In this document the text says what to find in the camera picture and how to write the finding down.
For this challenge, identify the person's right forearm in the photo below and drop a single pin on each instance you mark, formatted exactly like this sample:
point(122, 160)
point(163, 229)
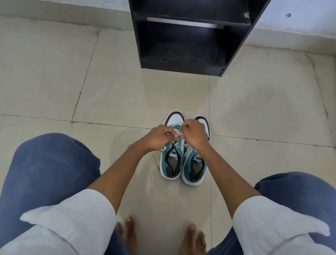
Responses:
point(228, 173)

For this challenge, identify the person's right white sleeve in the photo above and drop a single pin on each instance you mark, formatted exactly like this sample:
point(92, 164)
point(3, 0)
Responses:
point(273, 228)

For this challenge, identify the teal and white sneaker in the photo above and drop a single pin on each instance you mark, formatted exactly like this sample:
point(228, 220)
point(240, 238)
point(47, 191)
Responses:
point(172, 163)
point(194, 168)

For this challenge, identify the person's left hand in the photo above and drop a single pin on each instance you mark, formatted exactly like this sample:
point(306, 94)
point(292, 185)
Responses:
point(157, 138)

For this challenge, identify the white shoelace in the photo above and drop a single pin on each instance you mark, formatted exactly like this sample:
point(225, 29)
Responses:
point(181, 140)

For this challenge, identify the person's right jeans leg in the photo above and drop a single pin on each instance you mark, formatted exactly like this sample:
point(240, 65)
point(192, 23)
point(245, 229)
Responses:
point(301, 194)

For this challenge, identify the person's white sleeve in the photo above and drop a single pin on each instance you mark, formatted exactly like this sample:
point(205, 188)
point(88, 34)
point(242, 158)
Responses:
point(273, 228)
point(70, 223)

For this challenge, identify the person's left forearm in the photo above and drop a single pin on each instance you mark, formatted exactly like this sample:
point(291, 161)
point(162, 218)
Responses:
point(118, 170)

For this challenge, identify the black wooden shelf unit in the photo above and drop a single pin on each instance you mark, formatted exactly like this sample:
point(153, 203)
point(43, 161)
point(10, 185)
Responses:
point(189, 44)

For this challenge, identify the person's right fingers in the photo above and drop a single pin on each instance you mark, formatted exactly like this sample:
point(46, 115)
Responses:
point(184, 130)

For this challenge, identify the person's left bare foot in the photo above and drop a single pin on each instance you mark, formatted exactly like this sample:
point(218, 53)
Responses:
point(129, 233)

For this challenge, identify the person's left fingers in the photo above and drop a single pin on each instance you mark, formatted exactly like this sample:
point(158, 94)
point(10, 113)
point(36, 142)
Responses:
point(172, 133)

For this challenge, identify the person's right hand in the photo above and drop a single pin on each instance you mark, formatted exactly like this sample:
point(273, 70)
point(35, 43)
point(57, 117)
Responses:
point(196, 134)

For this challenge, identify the person's jeans leg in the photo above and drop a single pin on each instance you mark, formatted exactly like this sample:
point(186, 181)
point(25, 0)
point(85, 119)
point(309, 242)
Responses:
point(49, 168)
point(301, 194)

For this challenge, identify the person's bare foot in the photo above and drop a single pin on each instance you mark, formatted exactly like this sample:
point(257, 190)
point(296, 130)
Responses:
point(193, 240)
point(129, 233)

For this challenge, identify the person's right bare foot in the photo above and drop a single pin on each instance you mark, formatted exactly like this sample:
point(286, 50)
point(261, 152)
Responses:
point(193, 240)

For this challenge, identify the person's left jeans leg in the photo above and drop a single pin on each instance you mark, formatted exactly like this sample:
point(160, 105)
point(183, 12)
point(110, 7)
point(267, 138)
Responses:
point(49, 168)

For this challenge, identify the person's left white sleeve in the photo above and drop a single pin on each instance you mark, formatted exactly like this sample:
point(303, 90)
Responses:
point(70, 223)

